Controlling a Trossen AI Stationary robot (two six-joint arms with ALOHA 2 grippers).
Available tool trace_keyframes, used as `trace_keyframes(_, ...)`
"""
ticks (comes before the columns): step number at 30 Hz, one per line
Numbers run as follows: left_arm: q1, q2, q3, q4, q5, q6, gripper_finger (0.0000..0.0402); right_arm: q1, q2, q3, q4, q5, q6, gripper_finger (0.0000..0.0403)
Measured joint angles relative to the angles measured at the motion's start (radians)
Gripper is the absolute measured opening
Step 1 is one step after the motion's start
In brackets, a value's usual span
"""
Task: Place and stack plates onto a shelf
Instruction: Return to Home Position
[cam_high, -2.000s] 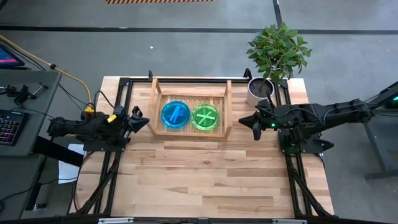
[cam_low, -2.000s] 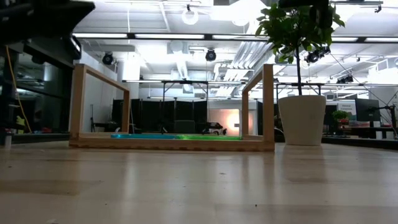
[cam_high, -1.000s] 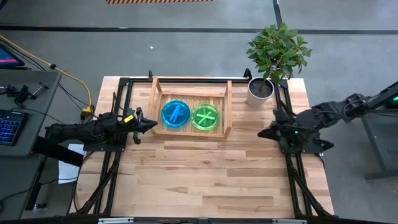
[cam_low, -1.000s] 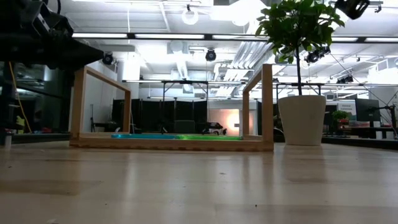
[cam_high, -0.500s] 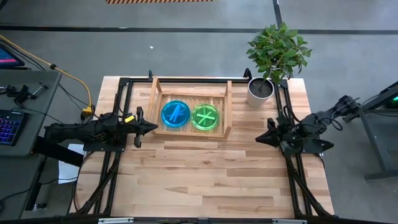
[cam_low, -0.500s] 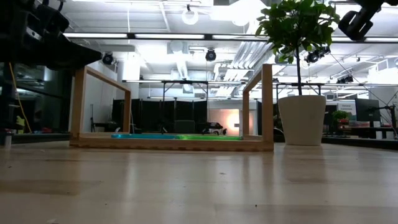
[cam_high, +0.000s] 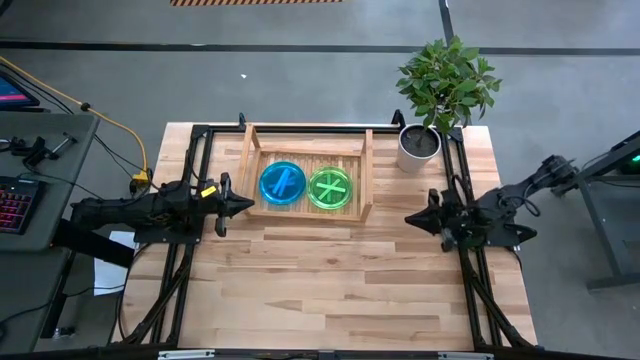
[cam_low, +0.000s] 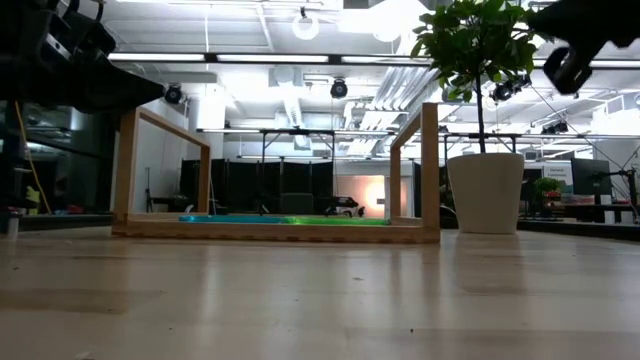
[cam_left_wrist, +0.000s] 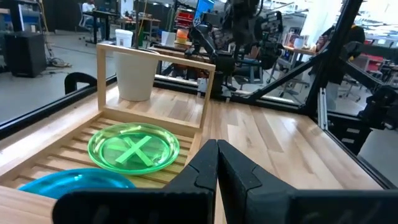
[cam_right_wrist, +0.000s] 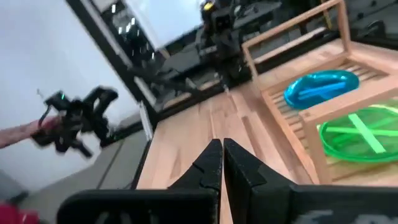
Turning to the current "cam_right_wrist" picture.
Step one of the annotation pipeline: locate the person's forearm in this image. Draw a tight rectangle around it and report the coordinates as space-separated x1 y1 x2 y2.
0 117 47 149

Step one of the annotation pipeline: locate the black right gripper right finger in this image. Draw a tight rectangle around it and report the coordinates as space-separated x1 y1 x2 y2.
223 138 398 224

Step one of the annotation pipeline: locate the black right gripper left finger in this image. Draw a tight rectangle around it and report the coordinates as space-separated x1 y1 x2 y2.
57 138 224 224

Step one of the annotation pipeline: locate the transparent blue plastic plate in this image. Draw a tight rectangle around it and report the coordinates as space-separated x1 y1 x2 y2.
283 69 361 111

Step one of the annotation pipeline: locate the black leader arm handle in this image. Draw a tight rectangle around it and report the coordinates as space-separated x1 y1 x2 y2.
30 86 119 159

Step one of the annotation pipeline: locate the black rig frame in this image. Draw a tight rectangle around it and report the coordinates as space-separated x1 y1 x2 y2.
65 0 226 128

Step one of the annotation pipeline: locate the wooden shelf rack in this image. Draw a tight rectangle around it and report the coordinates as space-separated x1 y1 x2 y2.
241 0 398 185

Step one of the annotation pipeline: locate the person's hand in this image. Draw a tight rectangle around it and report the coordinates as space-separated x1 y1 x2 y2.
39 115 63 133

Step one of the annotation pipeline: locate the red object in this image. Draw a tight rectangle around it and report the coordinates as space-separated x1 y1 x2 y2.
0 202 40 224

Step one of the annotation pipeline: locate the transparent green plastic plate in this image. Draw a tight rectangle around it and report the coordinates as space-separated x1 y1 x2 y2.
318 104 398 164

